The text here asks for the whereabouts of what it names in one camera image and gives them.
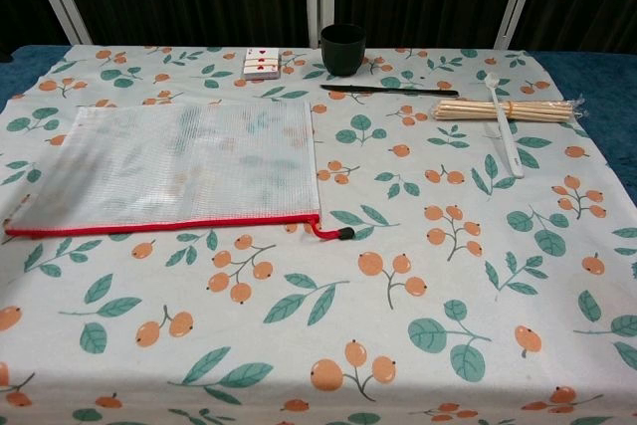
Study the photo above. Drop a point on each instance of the white mesh zipper pouch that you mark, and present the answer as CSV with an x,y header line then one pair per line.
x,y
174,166

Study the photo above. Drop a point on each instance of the deck of playing cards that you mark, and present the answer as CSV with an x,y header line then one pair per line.
x,y
261,66

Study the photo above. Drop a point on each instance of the fruit and leaf print tablecloth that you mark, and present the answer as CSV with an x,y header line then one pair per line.
x,y
318,320

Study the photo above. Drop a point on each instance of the dark green plastic cup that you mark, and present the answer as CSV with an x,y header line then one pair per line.
x,y
343,52

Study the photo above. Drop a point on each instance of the wrapped bundle of wooden sticks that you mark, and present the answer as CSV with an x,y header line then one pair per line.
x,y
463,111

